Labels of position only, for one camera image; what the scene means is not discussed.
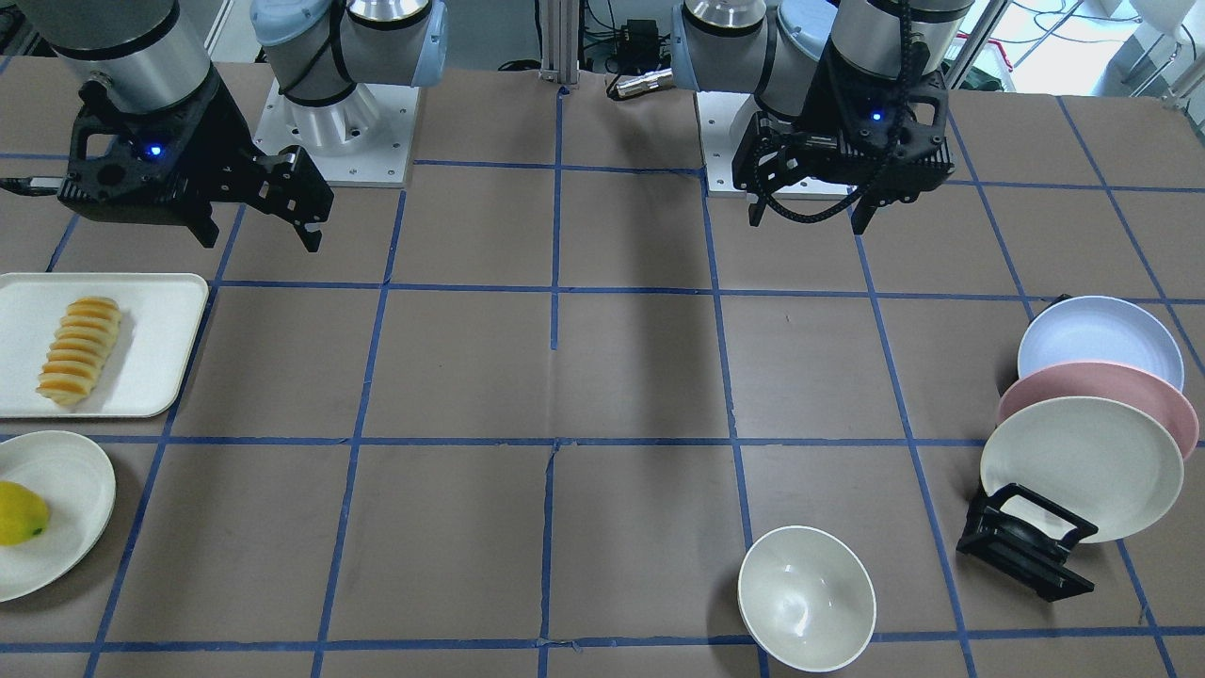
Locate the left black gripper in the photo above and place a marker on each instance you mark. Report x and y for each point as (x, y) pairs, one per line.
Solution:
(817, 105)

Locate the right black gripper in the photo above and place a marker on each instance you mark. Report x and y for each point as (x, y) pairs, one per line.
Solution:
(218, 134)

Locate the yellow twisted bread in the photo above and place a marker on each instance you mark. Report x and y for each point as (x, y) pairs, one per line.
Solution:
(84, 338)

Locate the blue plate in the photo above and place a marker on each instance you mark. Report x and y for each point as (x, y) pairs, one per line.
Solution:
(1100, 329)

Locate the white plate with lemon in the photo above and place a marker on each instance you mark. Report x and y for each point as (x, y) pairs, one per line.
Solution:
(77, 480)

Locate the black plate rack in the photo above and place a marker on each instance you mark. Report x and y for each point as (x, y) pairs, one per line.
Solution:
(1017, 548)

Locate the cream plate in rack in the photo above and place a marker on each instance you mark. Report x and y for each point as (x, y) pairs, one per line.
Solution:
(1105, 461)

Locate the pink plate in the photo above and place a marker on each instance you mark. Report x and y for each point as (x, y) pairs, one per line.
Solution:
(1122, 383)

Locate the white rectangular tray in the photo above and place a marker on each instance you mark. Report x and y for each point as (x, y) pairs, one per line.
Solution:
(144, 374)

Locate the silver cylindrical connector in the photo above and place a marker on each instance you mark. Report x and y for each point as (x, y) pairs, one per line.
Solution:
(627, 87)

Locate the black power adapter box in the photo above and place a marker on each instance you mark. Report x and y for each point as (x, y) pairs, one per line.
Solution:
(638, 46)

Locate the yellow lemon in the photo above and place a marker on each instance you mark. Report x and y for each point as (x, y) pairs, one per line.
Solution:
(24, 514)

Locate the white bowl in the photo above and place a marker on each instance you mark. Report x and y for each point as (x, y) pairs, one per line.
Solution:
(806, 599)

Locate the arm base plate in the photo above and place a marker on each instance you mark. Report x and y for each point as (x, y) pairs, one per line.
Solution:
(723, 118)
(377, 141)

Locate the aluminium frame post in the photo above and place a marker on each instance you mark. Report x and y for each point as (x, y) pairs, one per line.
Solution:
(560, 40)

